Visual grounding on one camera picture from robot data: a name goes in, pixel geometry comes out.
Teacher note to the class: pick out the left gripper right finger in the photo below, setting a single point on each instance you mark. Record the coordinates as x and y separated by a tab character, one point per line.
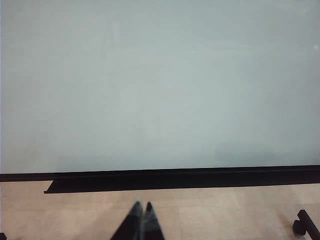
152	225

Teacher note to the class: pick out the black whiteboard stand foot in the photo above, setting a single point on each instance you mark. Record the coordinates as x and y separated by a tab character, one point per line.
300	226
2	237

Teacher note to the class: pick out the black whiteboard pen tray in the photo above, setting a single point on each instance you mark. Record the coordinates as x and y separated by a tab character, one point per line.
175	182

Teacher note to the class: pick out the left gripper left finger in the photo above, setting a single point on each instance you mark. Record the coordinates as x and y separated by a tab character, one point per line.
131	225

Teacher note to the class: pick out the glass whiteboard with black frame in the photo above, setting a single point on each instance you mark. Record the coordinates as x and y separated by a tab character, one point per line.
150	87

